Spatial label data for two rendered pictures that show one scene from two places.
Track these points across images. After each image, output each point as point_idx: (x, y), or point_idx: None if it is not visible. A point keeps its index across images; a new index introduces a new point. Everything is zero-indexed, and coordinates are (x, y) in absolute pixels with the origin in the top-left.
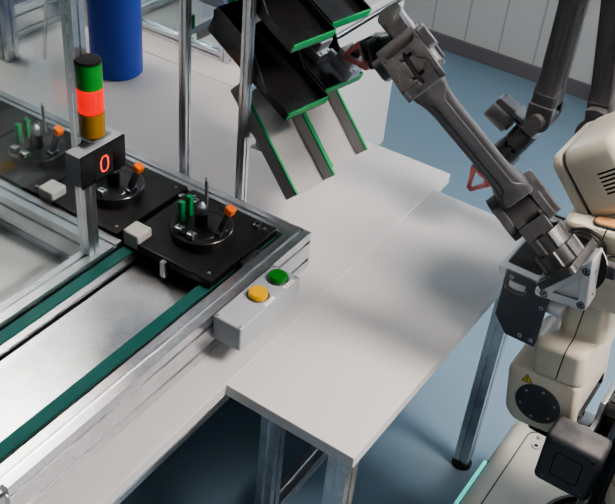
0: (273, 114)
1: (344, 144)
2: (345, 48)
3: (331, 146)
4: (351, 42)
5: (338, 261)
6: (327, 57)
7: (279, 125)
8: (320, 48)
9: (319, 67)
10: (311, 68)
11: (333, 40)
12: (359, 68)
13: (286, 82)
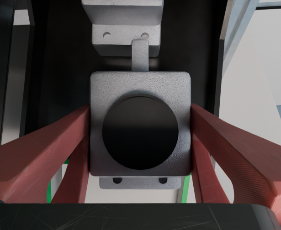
0: (13, 93)
1: (160, 202)
2: (108, 89)
3: (129, 192)
4: (181, 74)
5: None
6: (152, 54)
7: (16, 117)
8: (95, 17)
9: (108, 68)
10: (79, 59)
11: (221, 10)
12: (156, 184)
13: None
